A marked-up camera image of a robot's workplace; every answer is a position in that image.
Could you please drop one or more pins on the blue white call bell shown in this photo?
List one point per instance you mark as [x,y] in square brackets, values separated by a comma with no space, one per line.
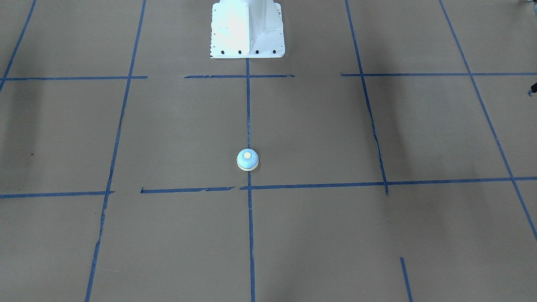
[247,159]

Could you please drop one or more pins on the brown paper table cover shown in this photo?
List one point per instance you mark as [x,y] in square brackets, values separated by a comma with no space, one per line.
[396,144]

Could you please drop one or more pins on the white camera mast base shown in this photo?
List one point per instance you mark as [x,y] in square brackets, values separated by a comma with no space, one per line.
[246,29]

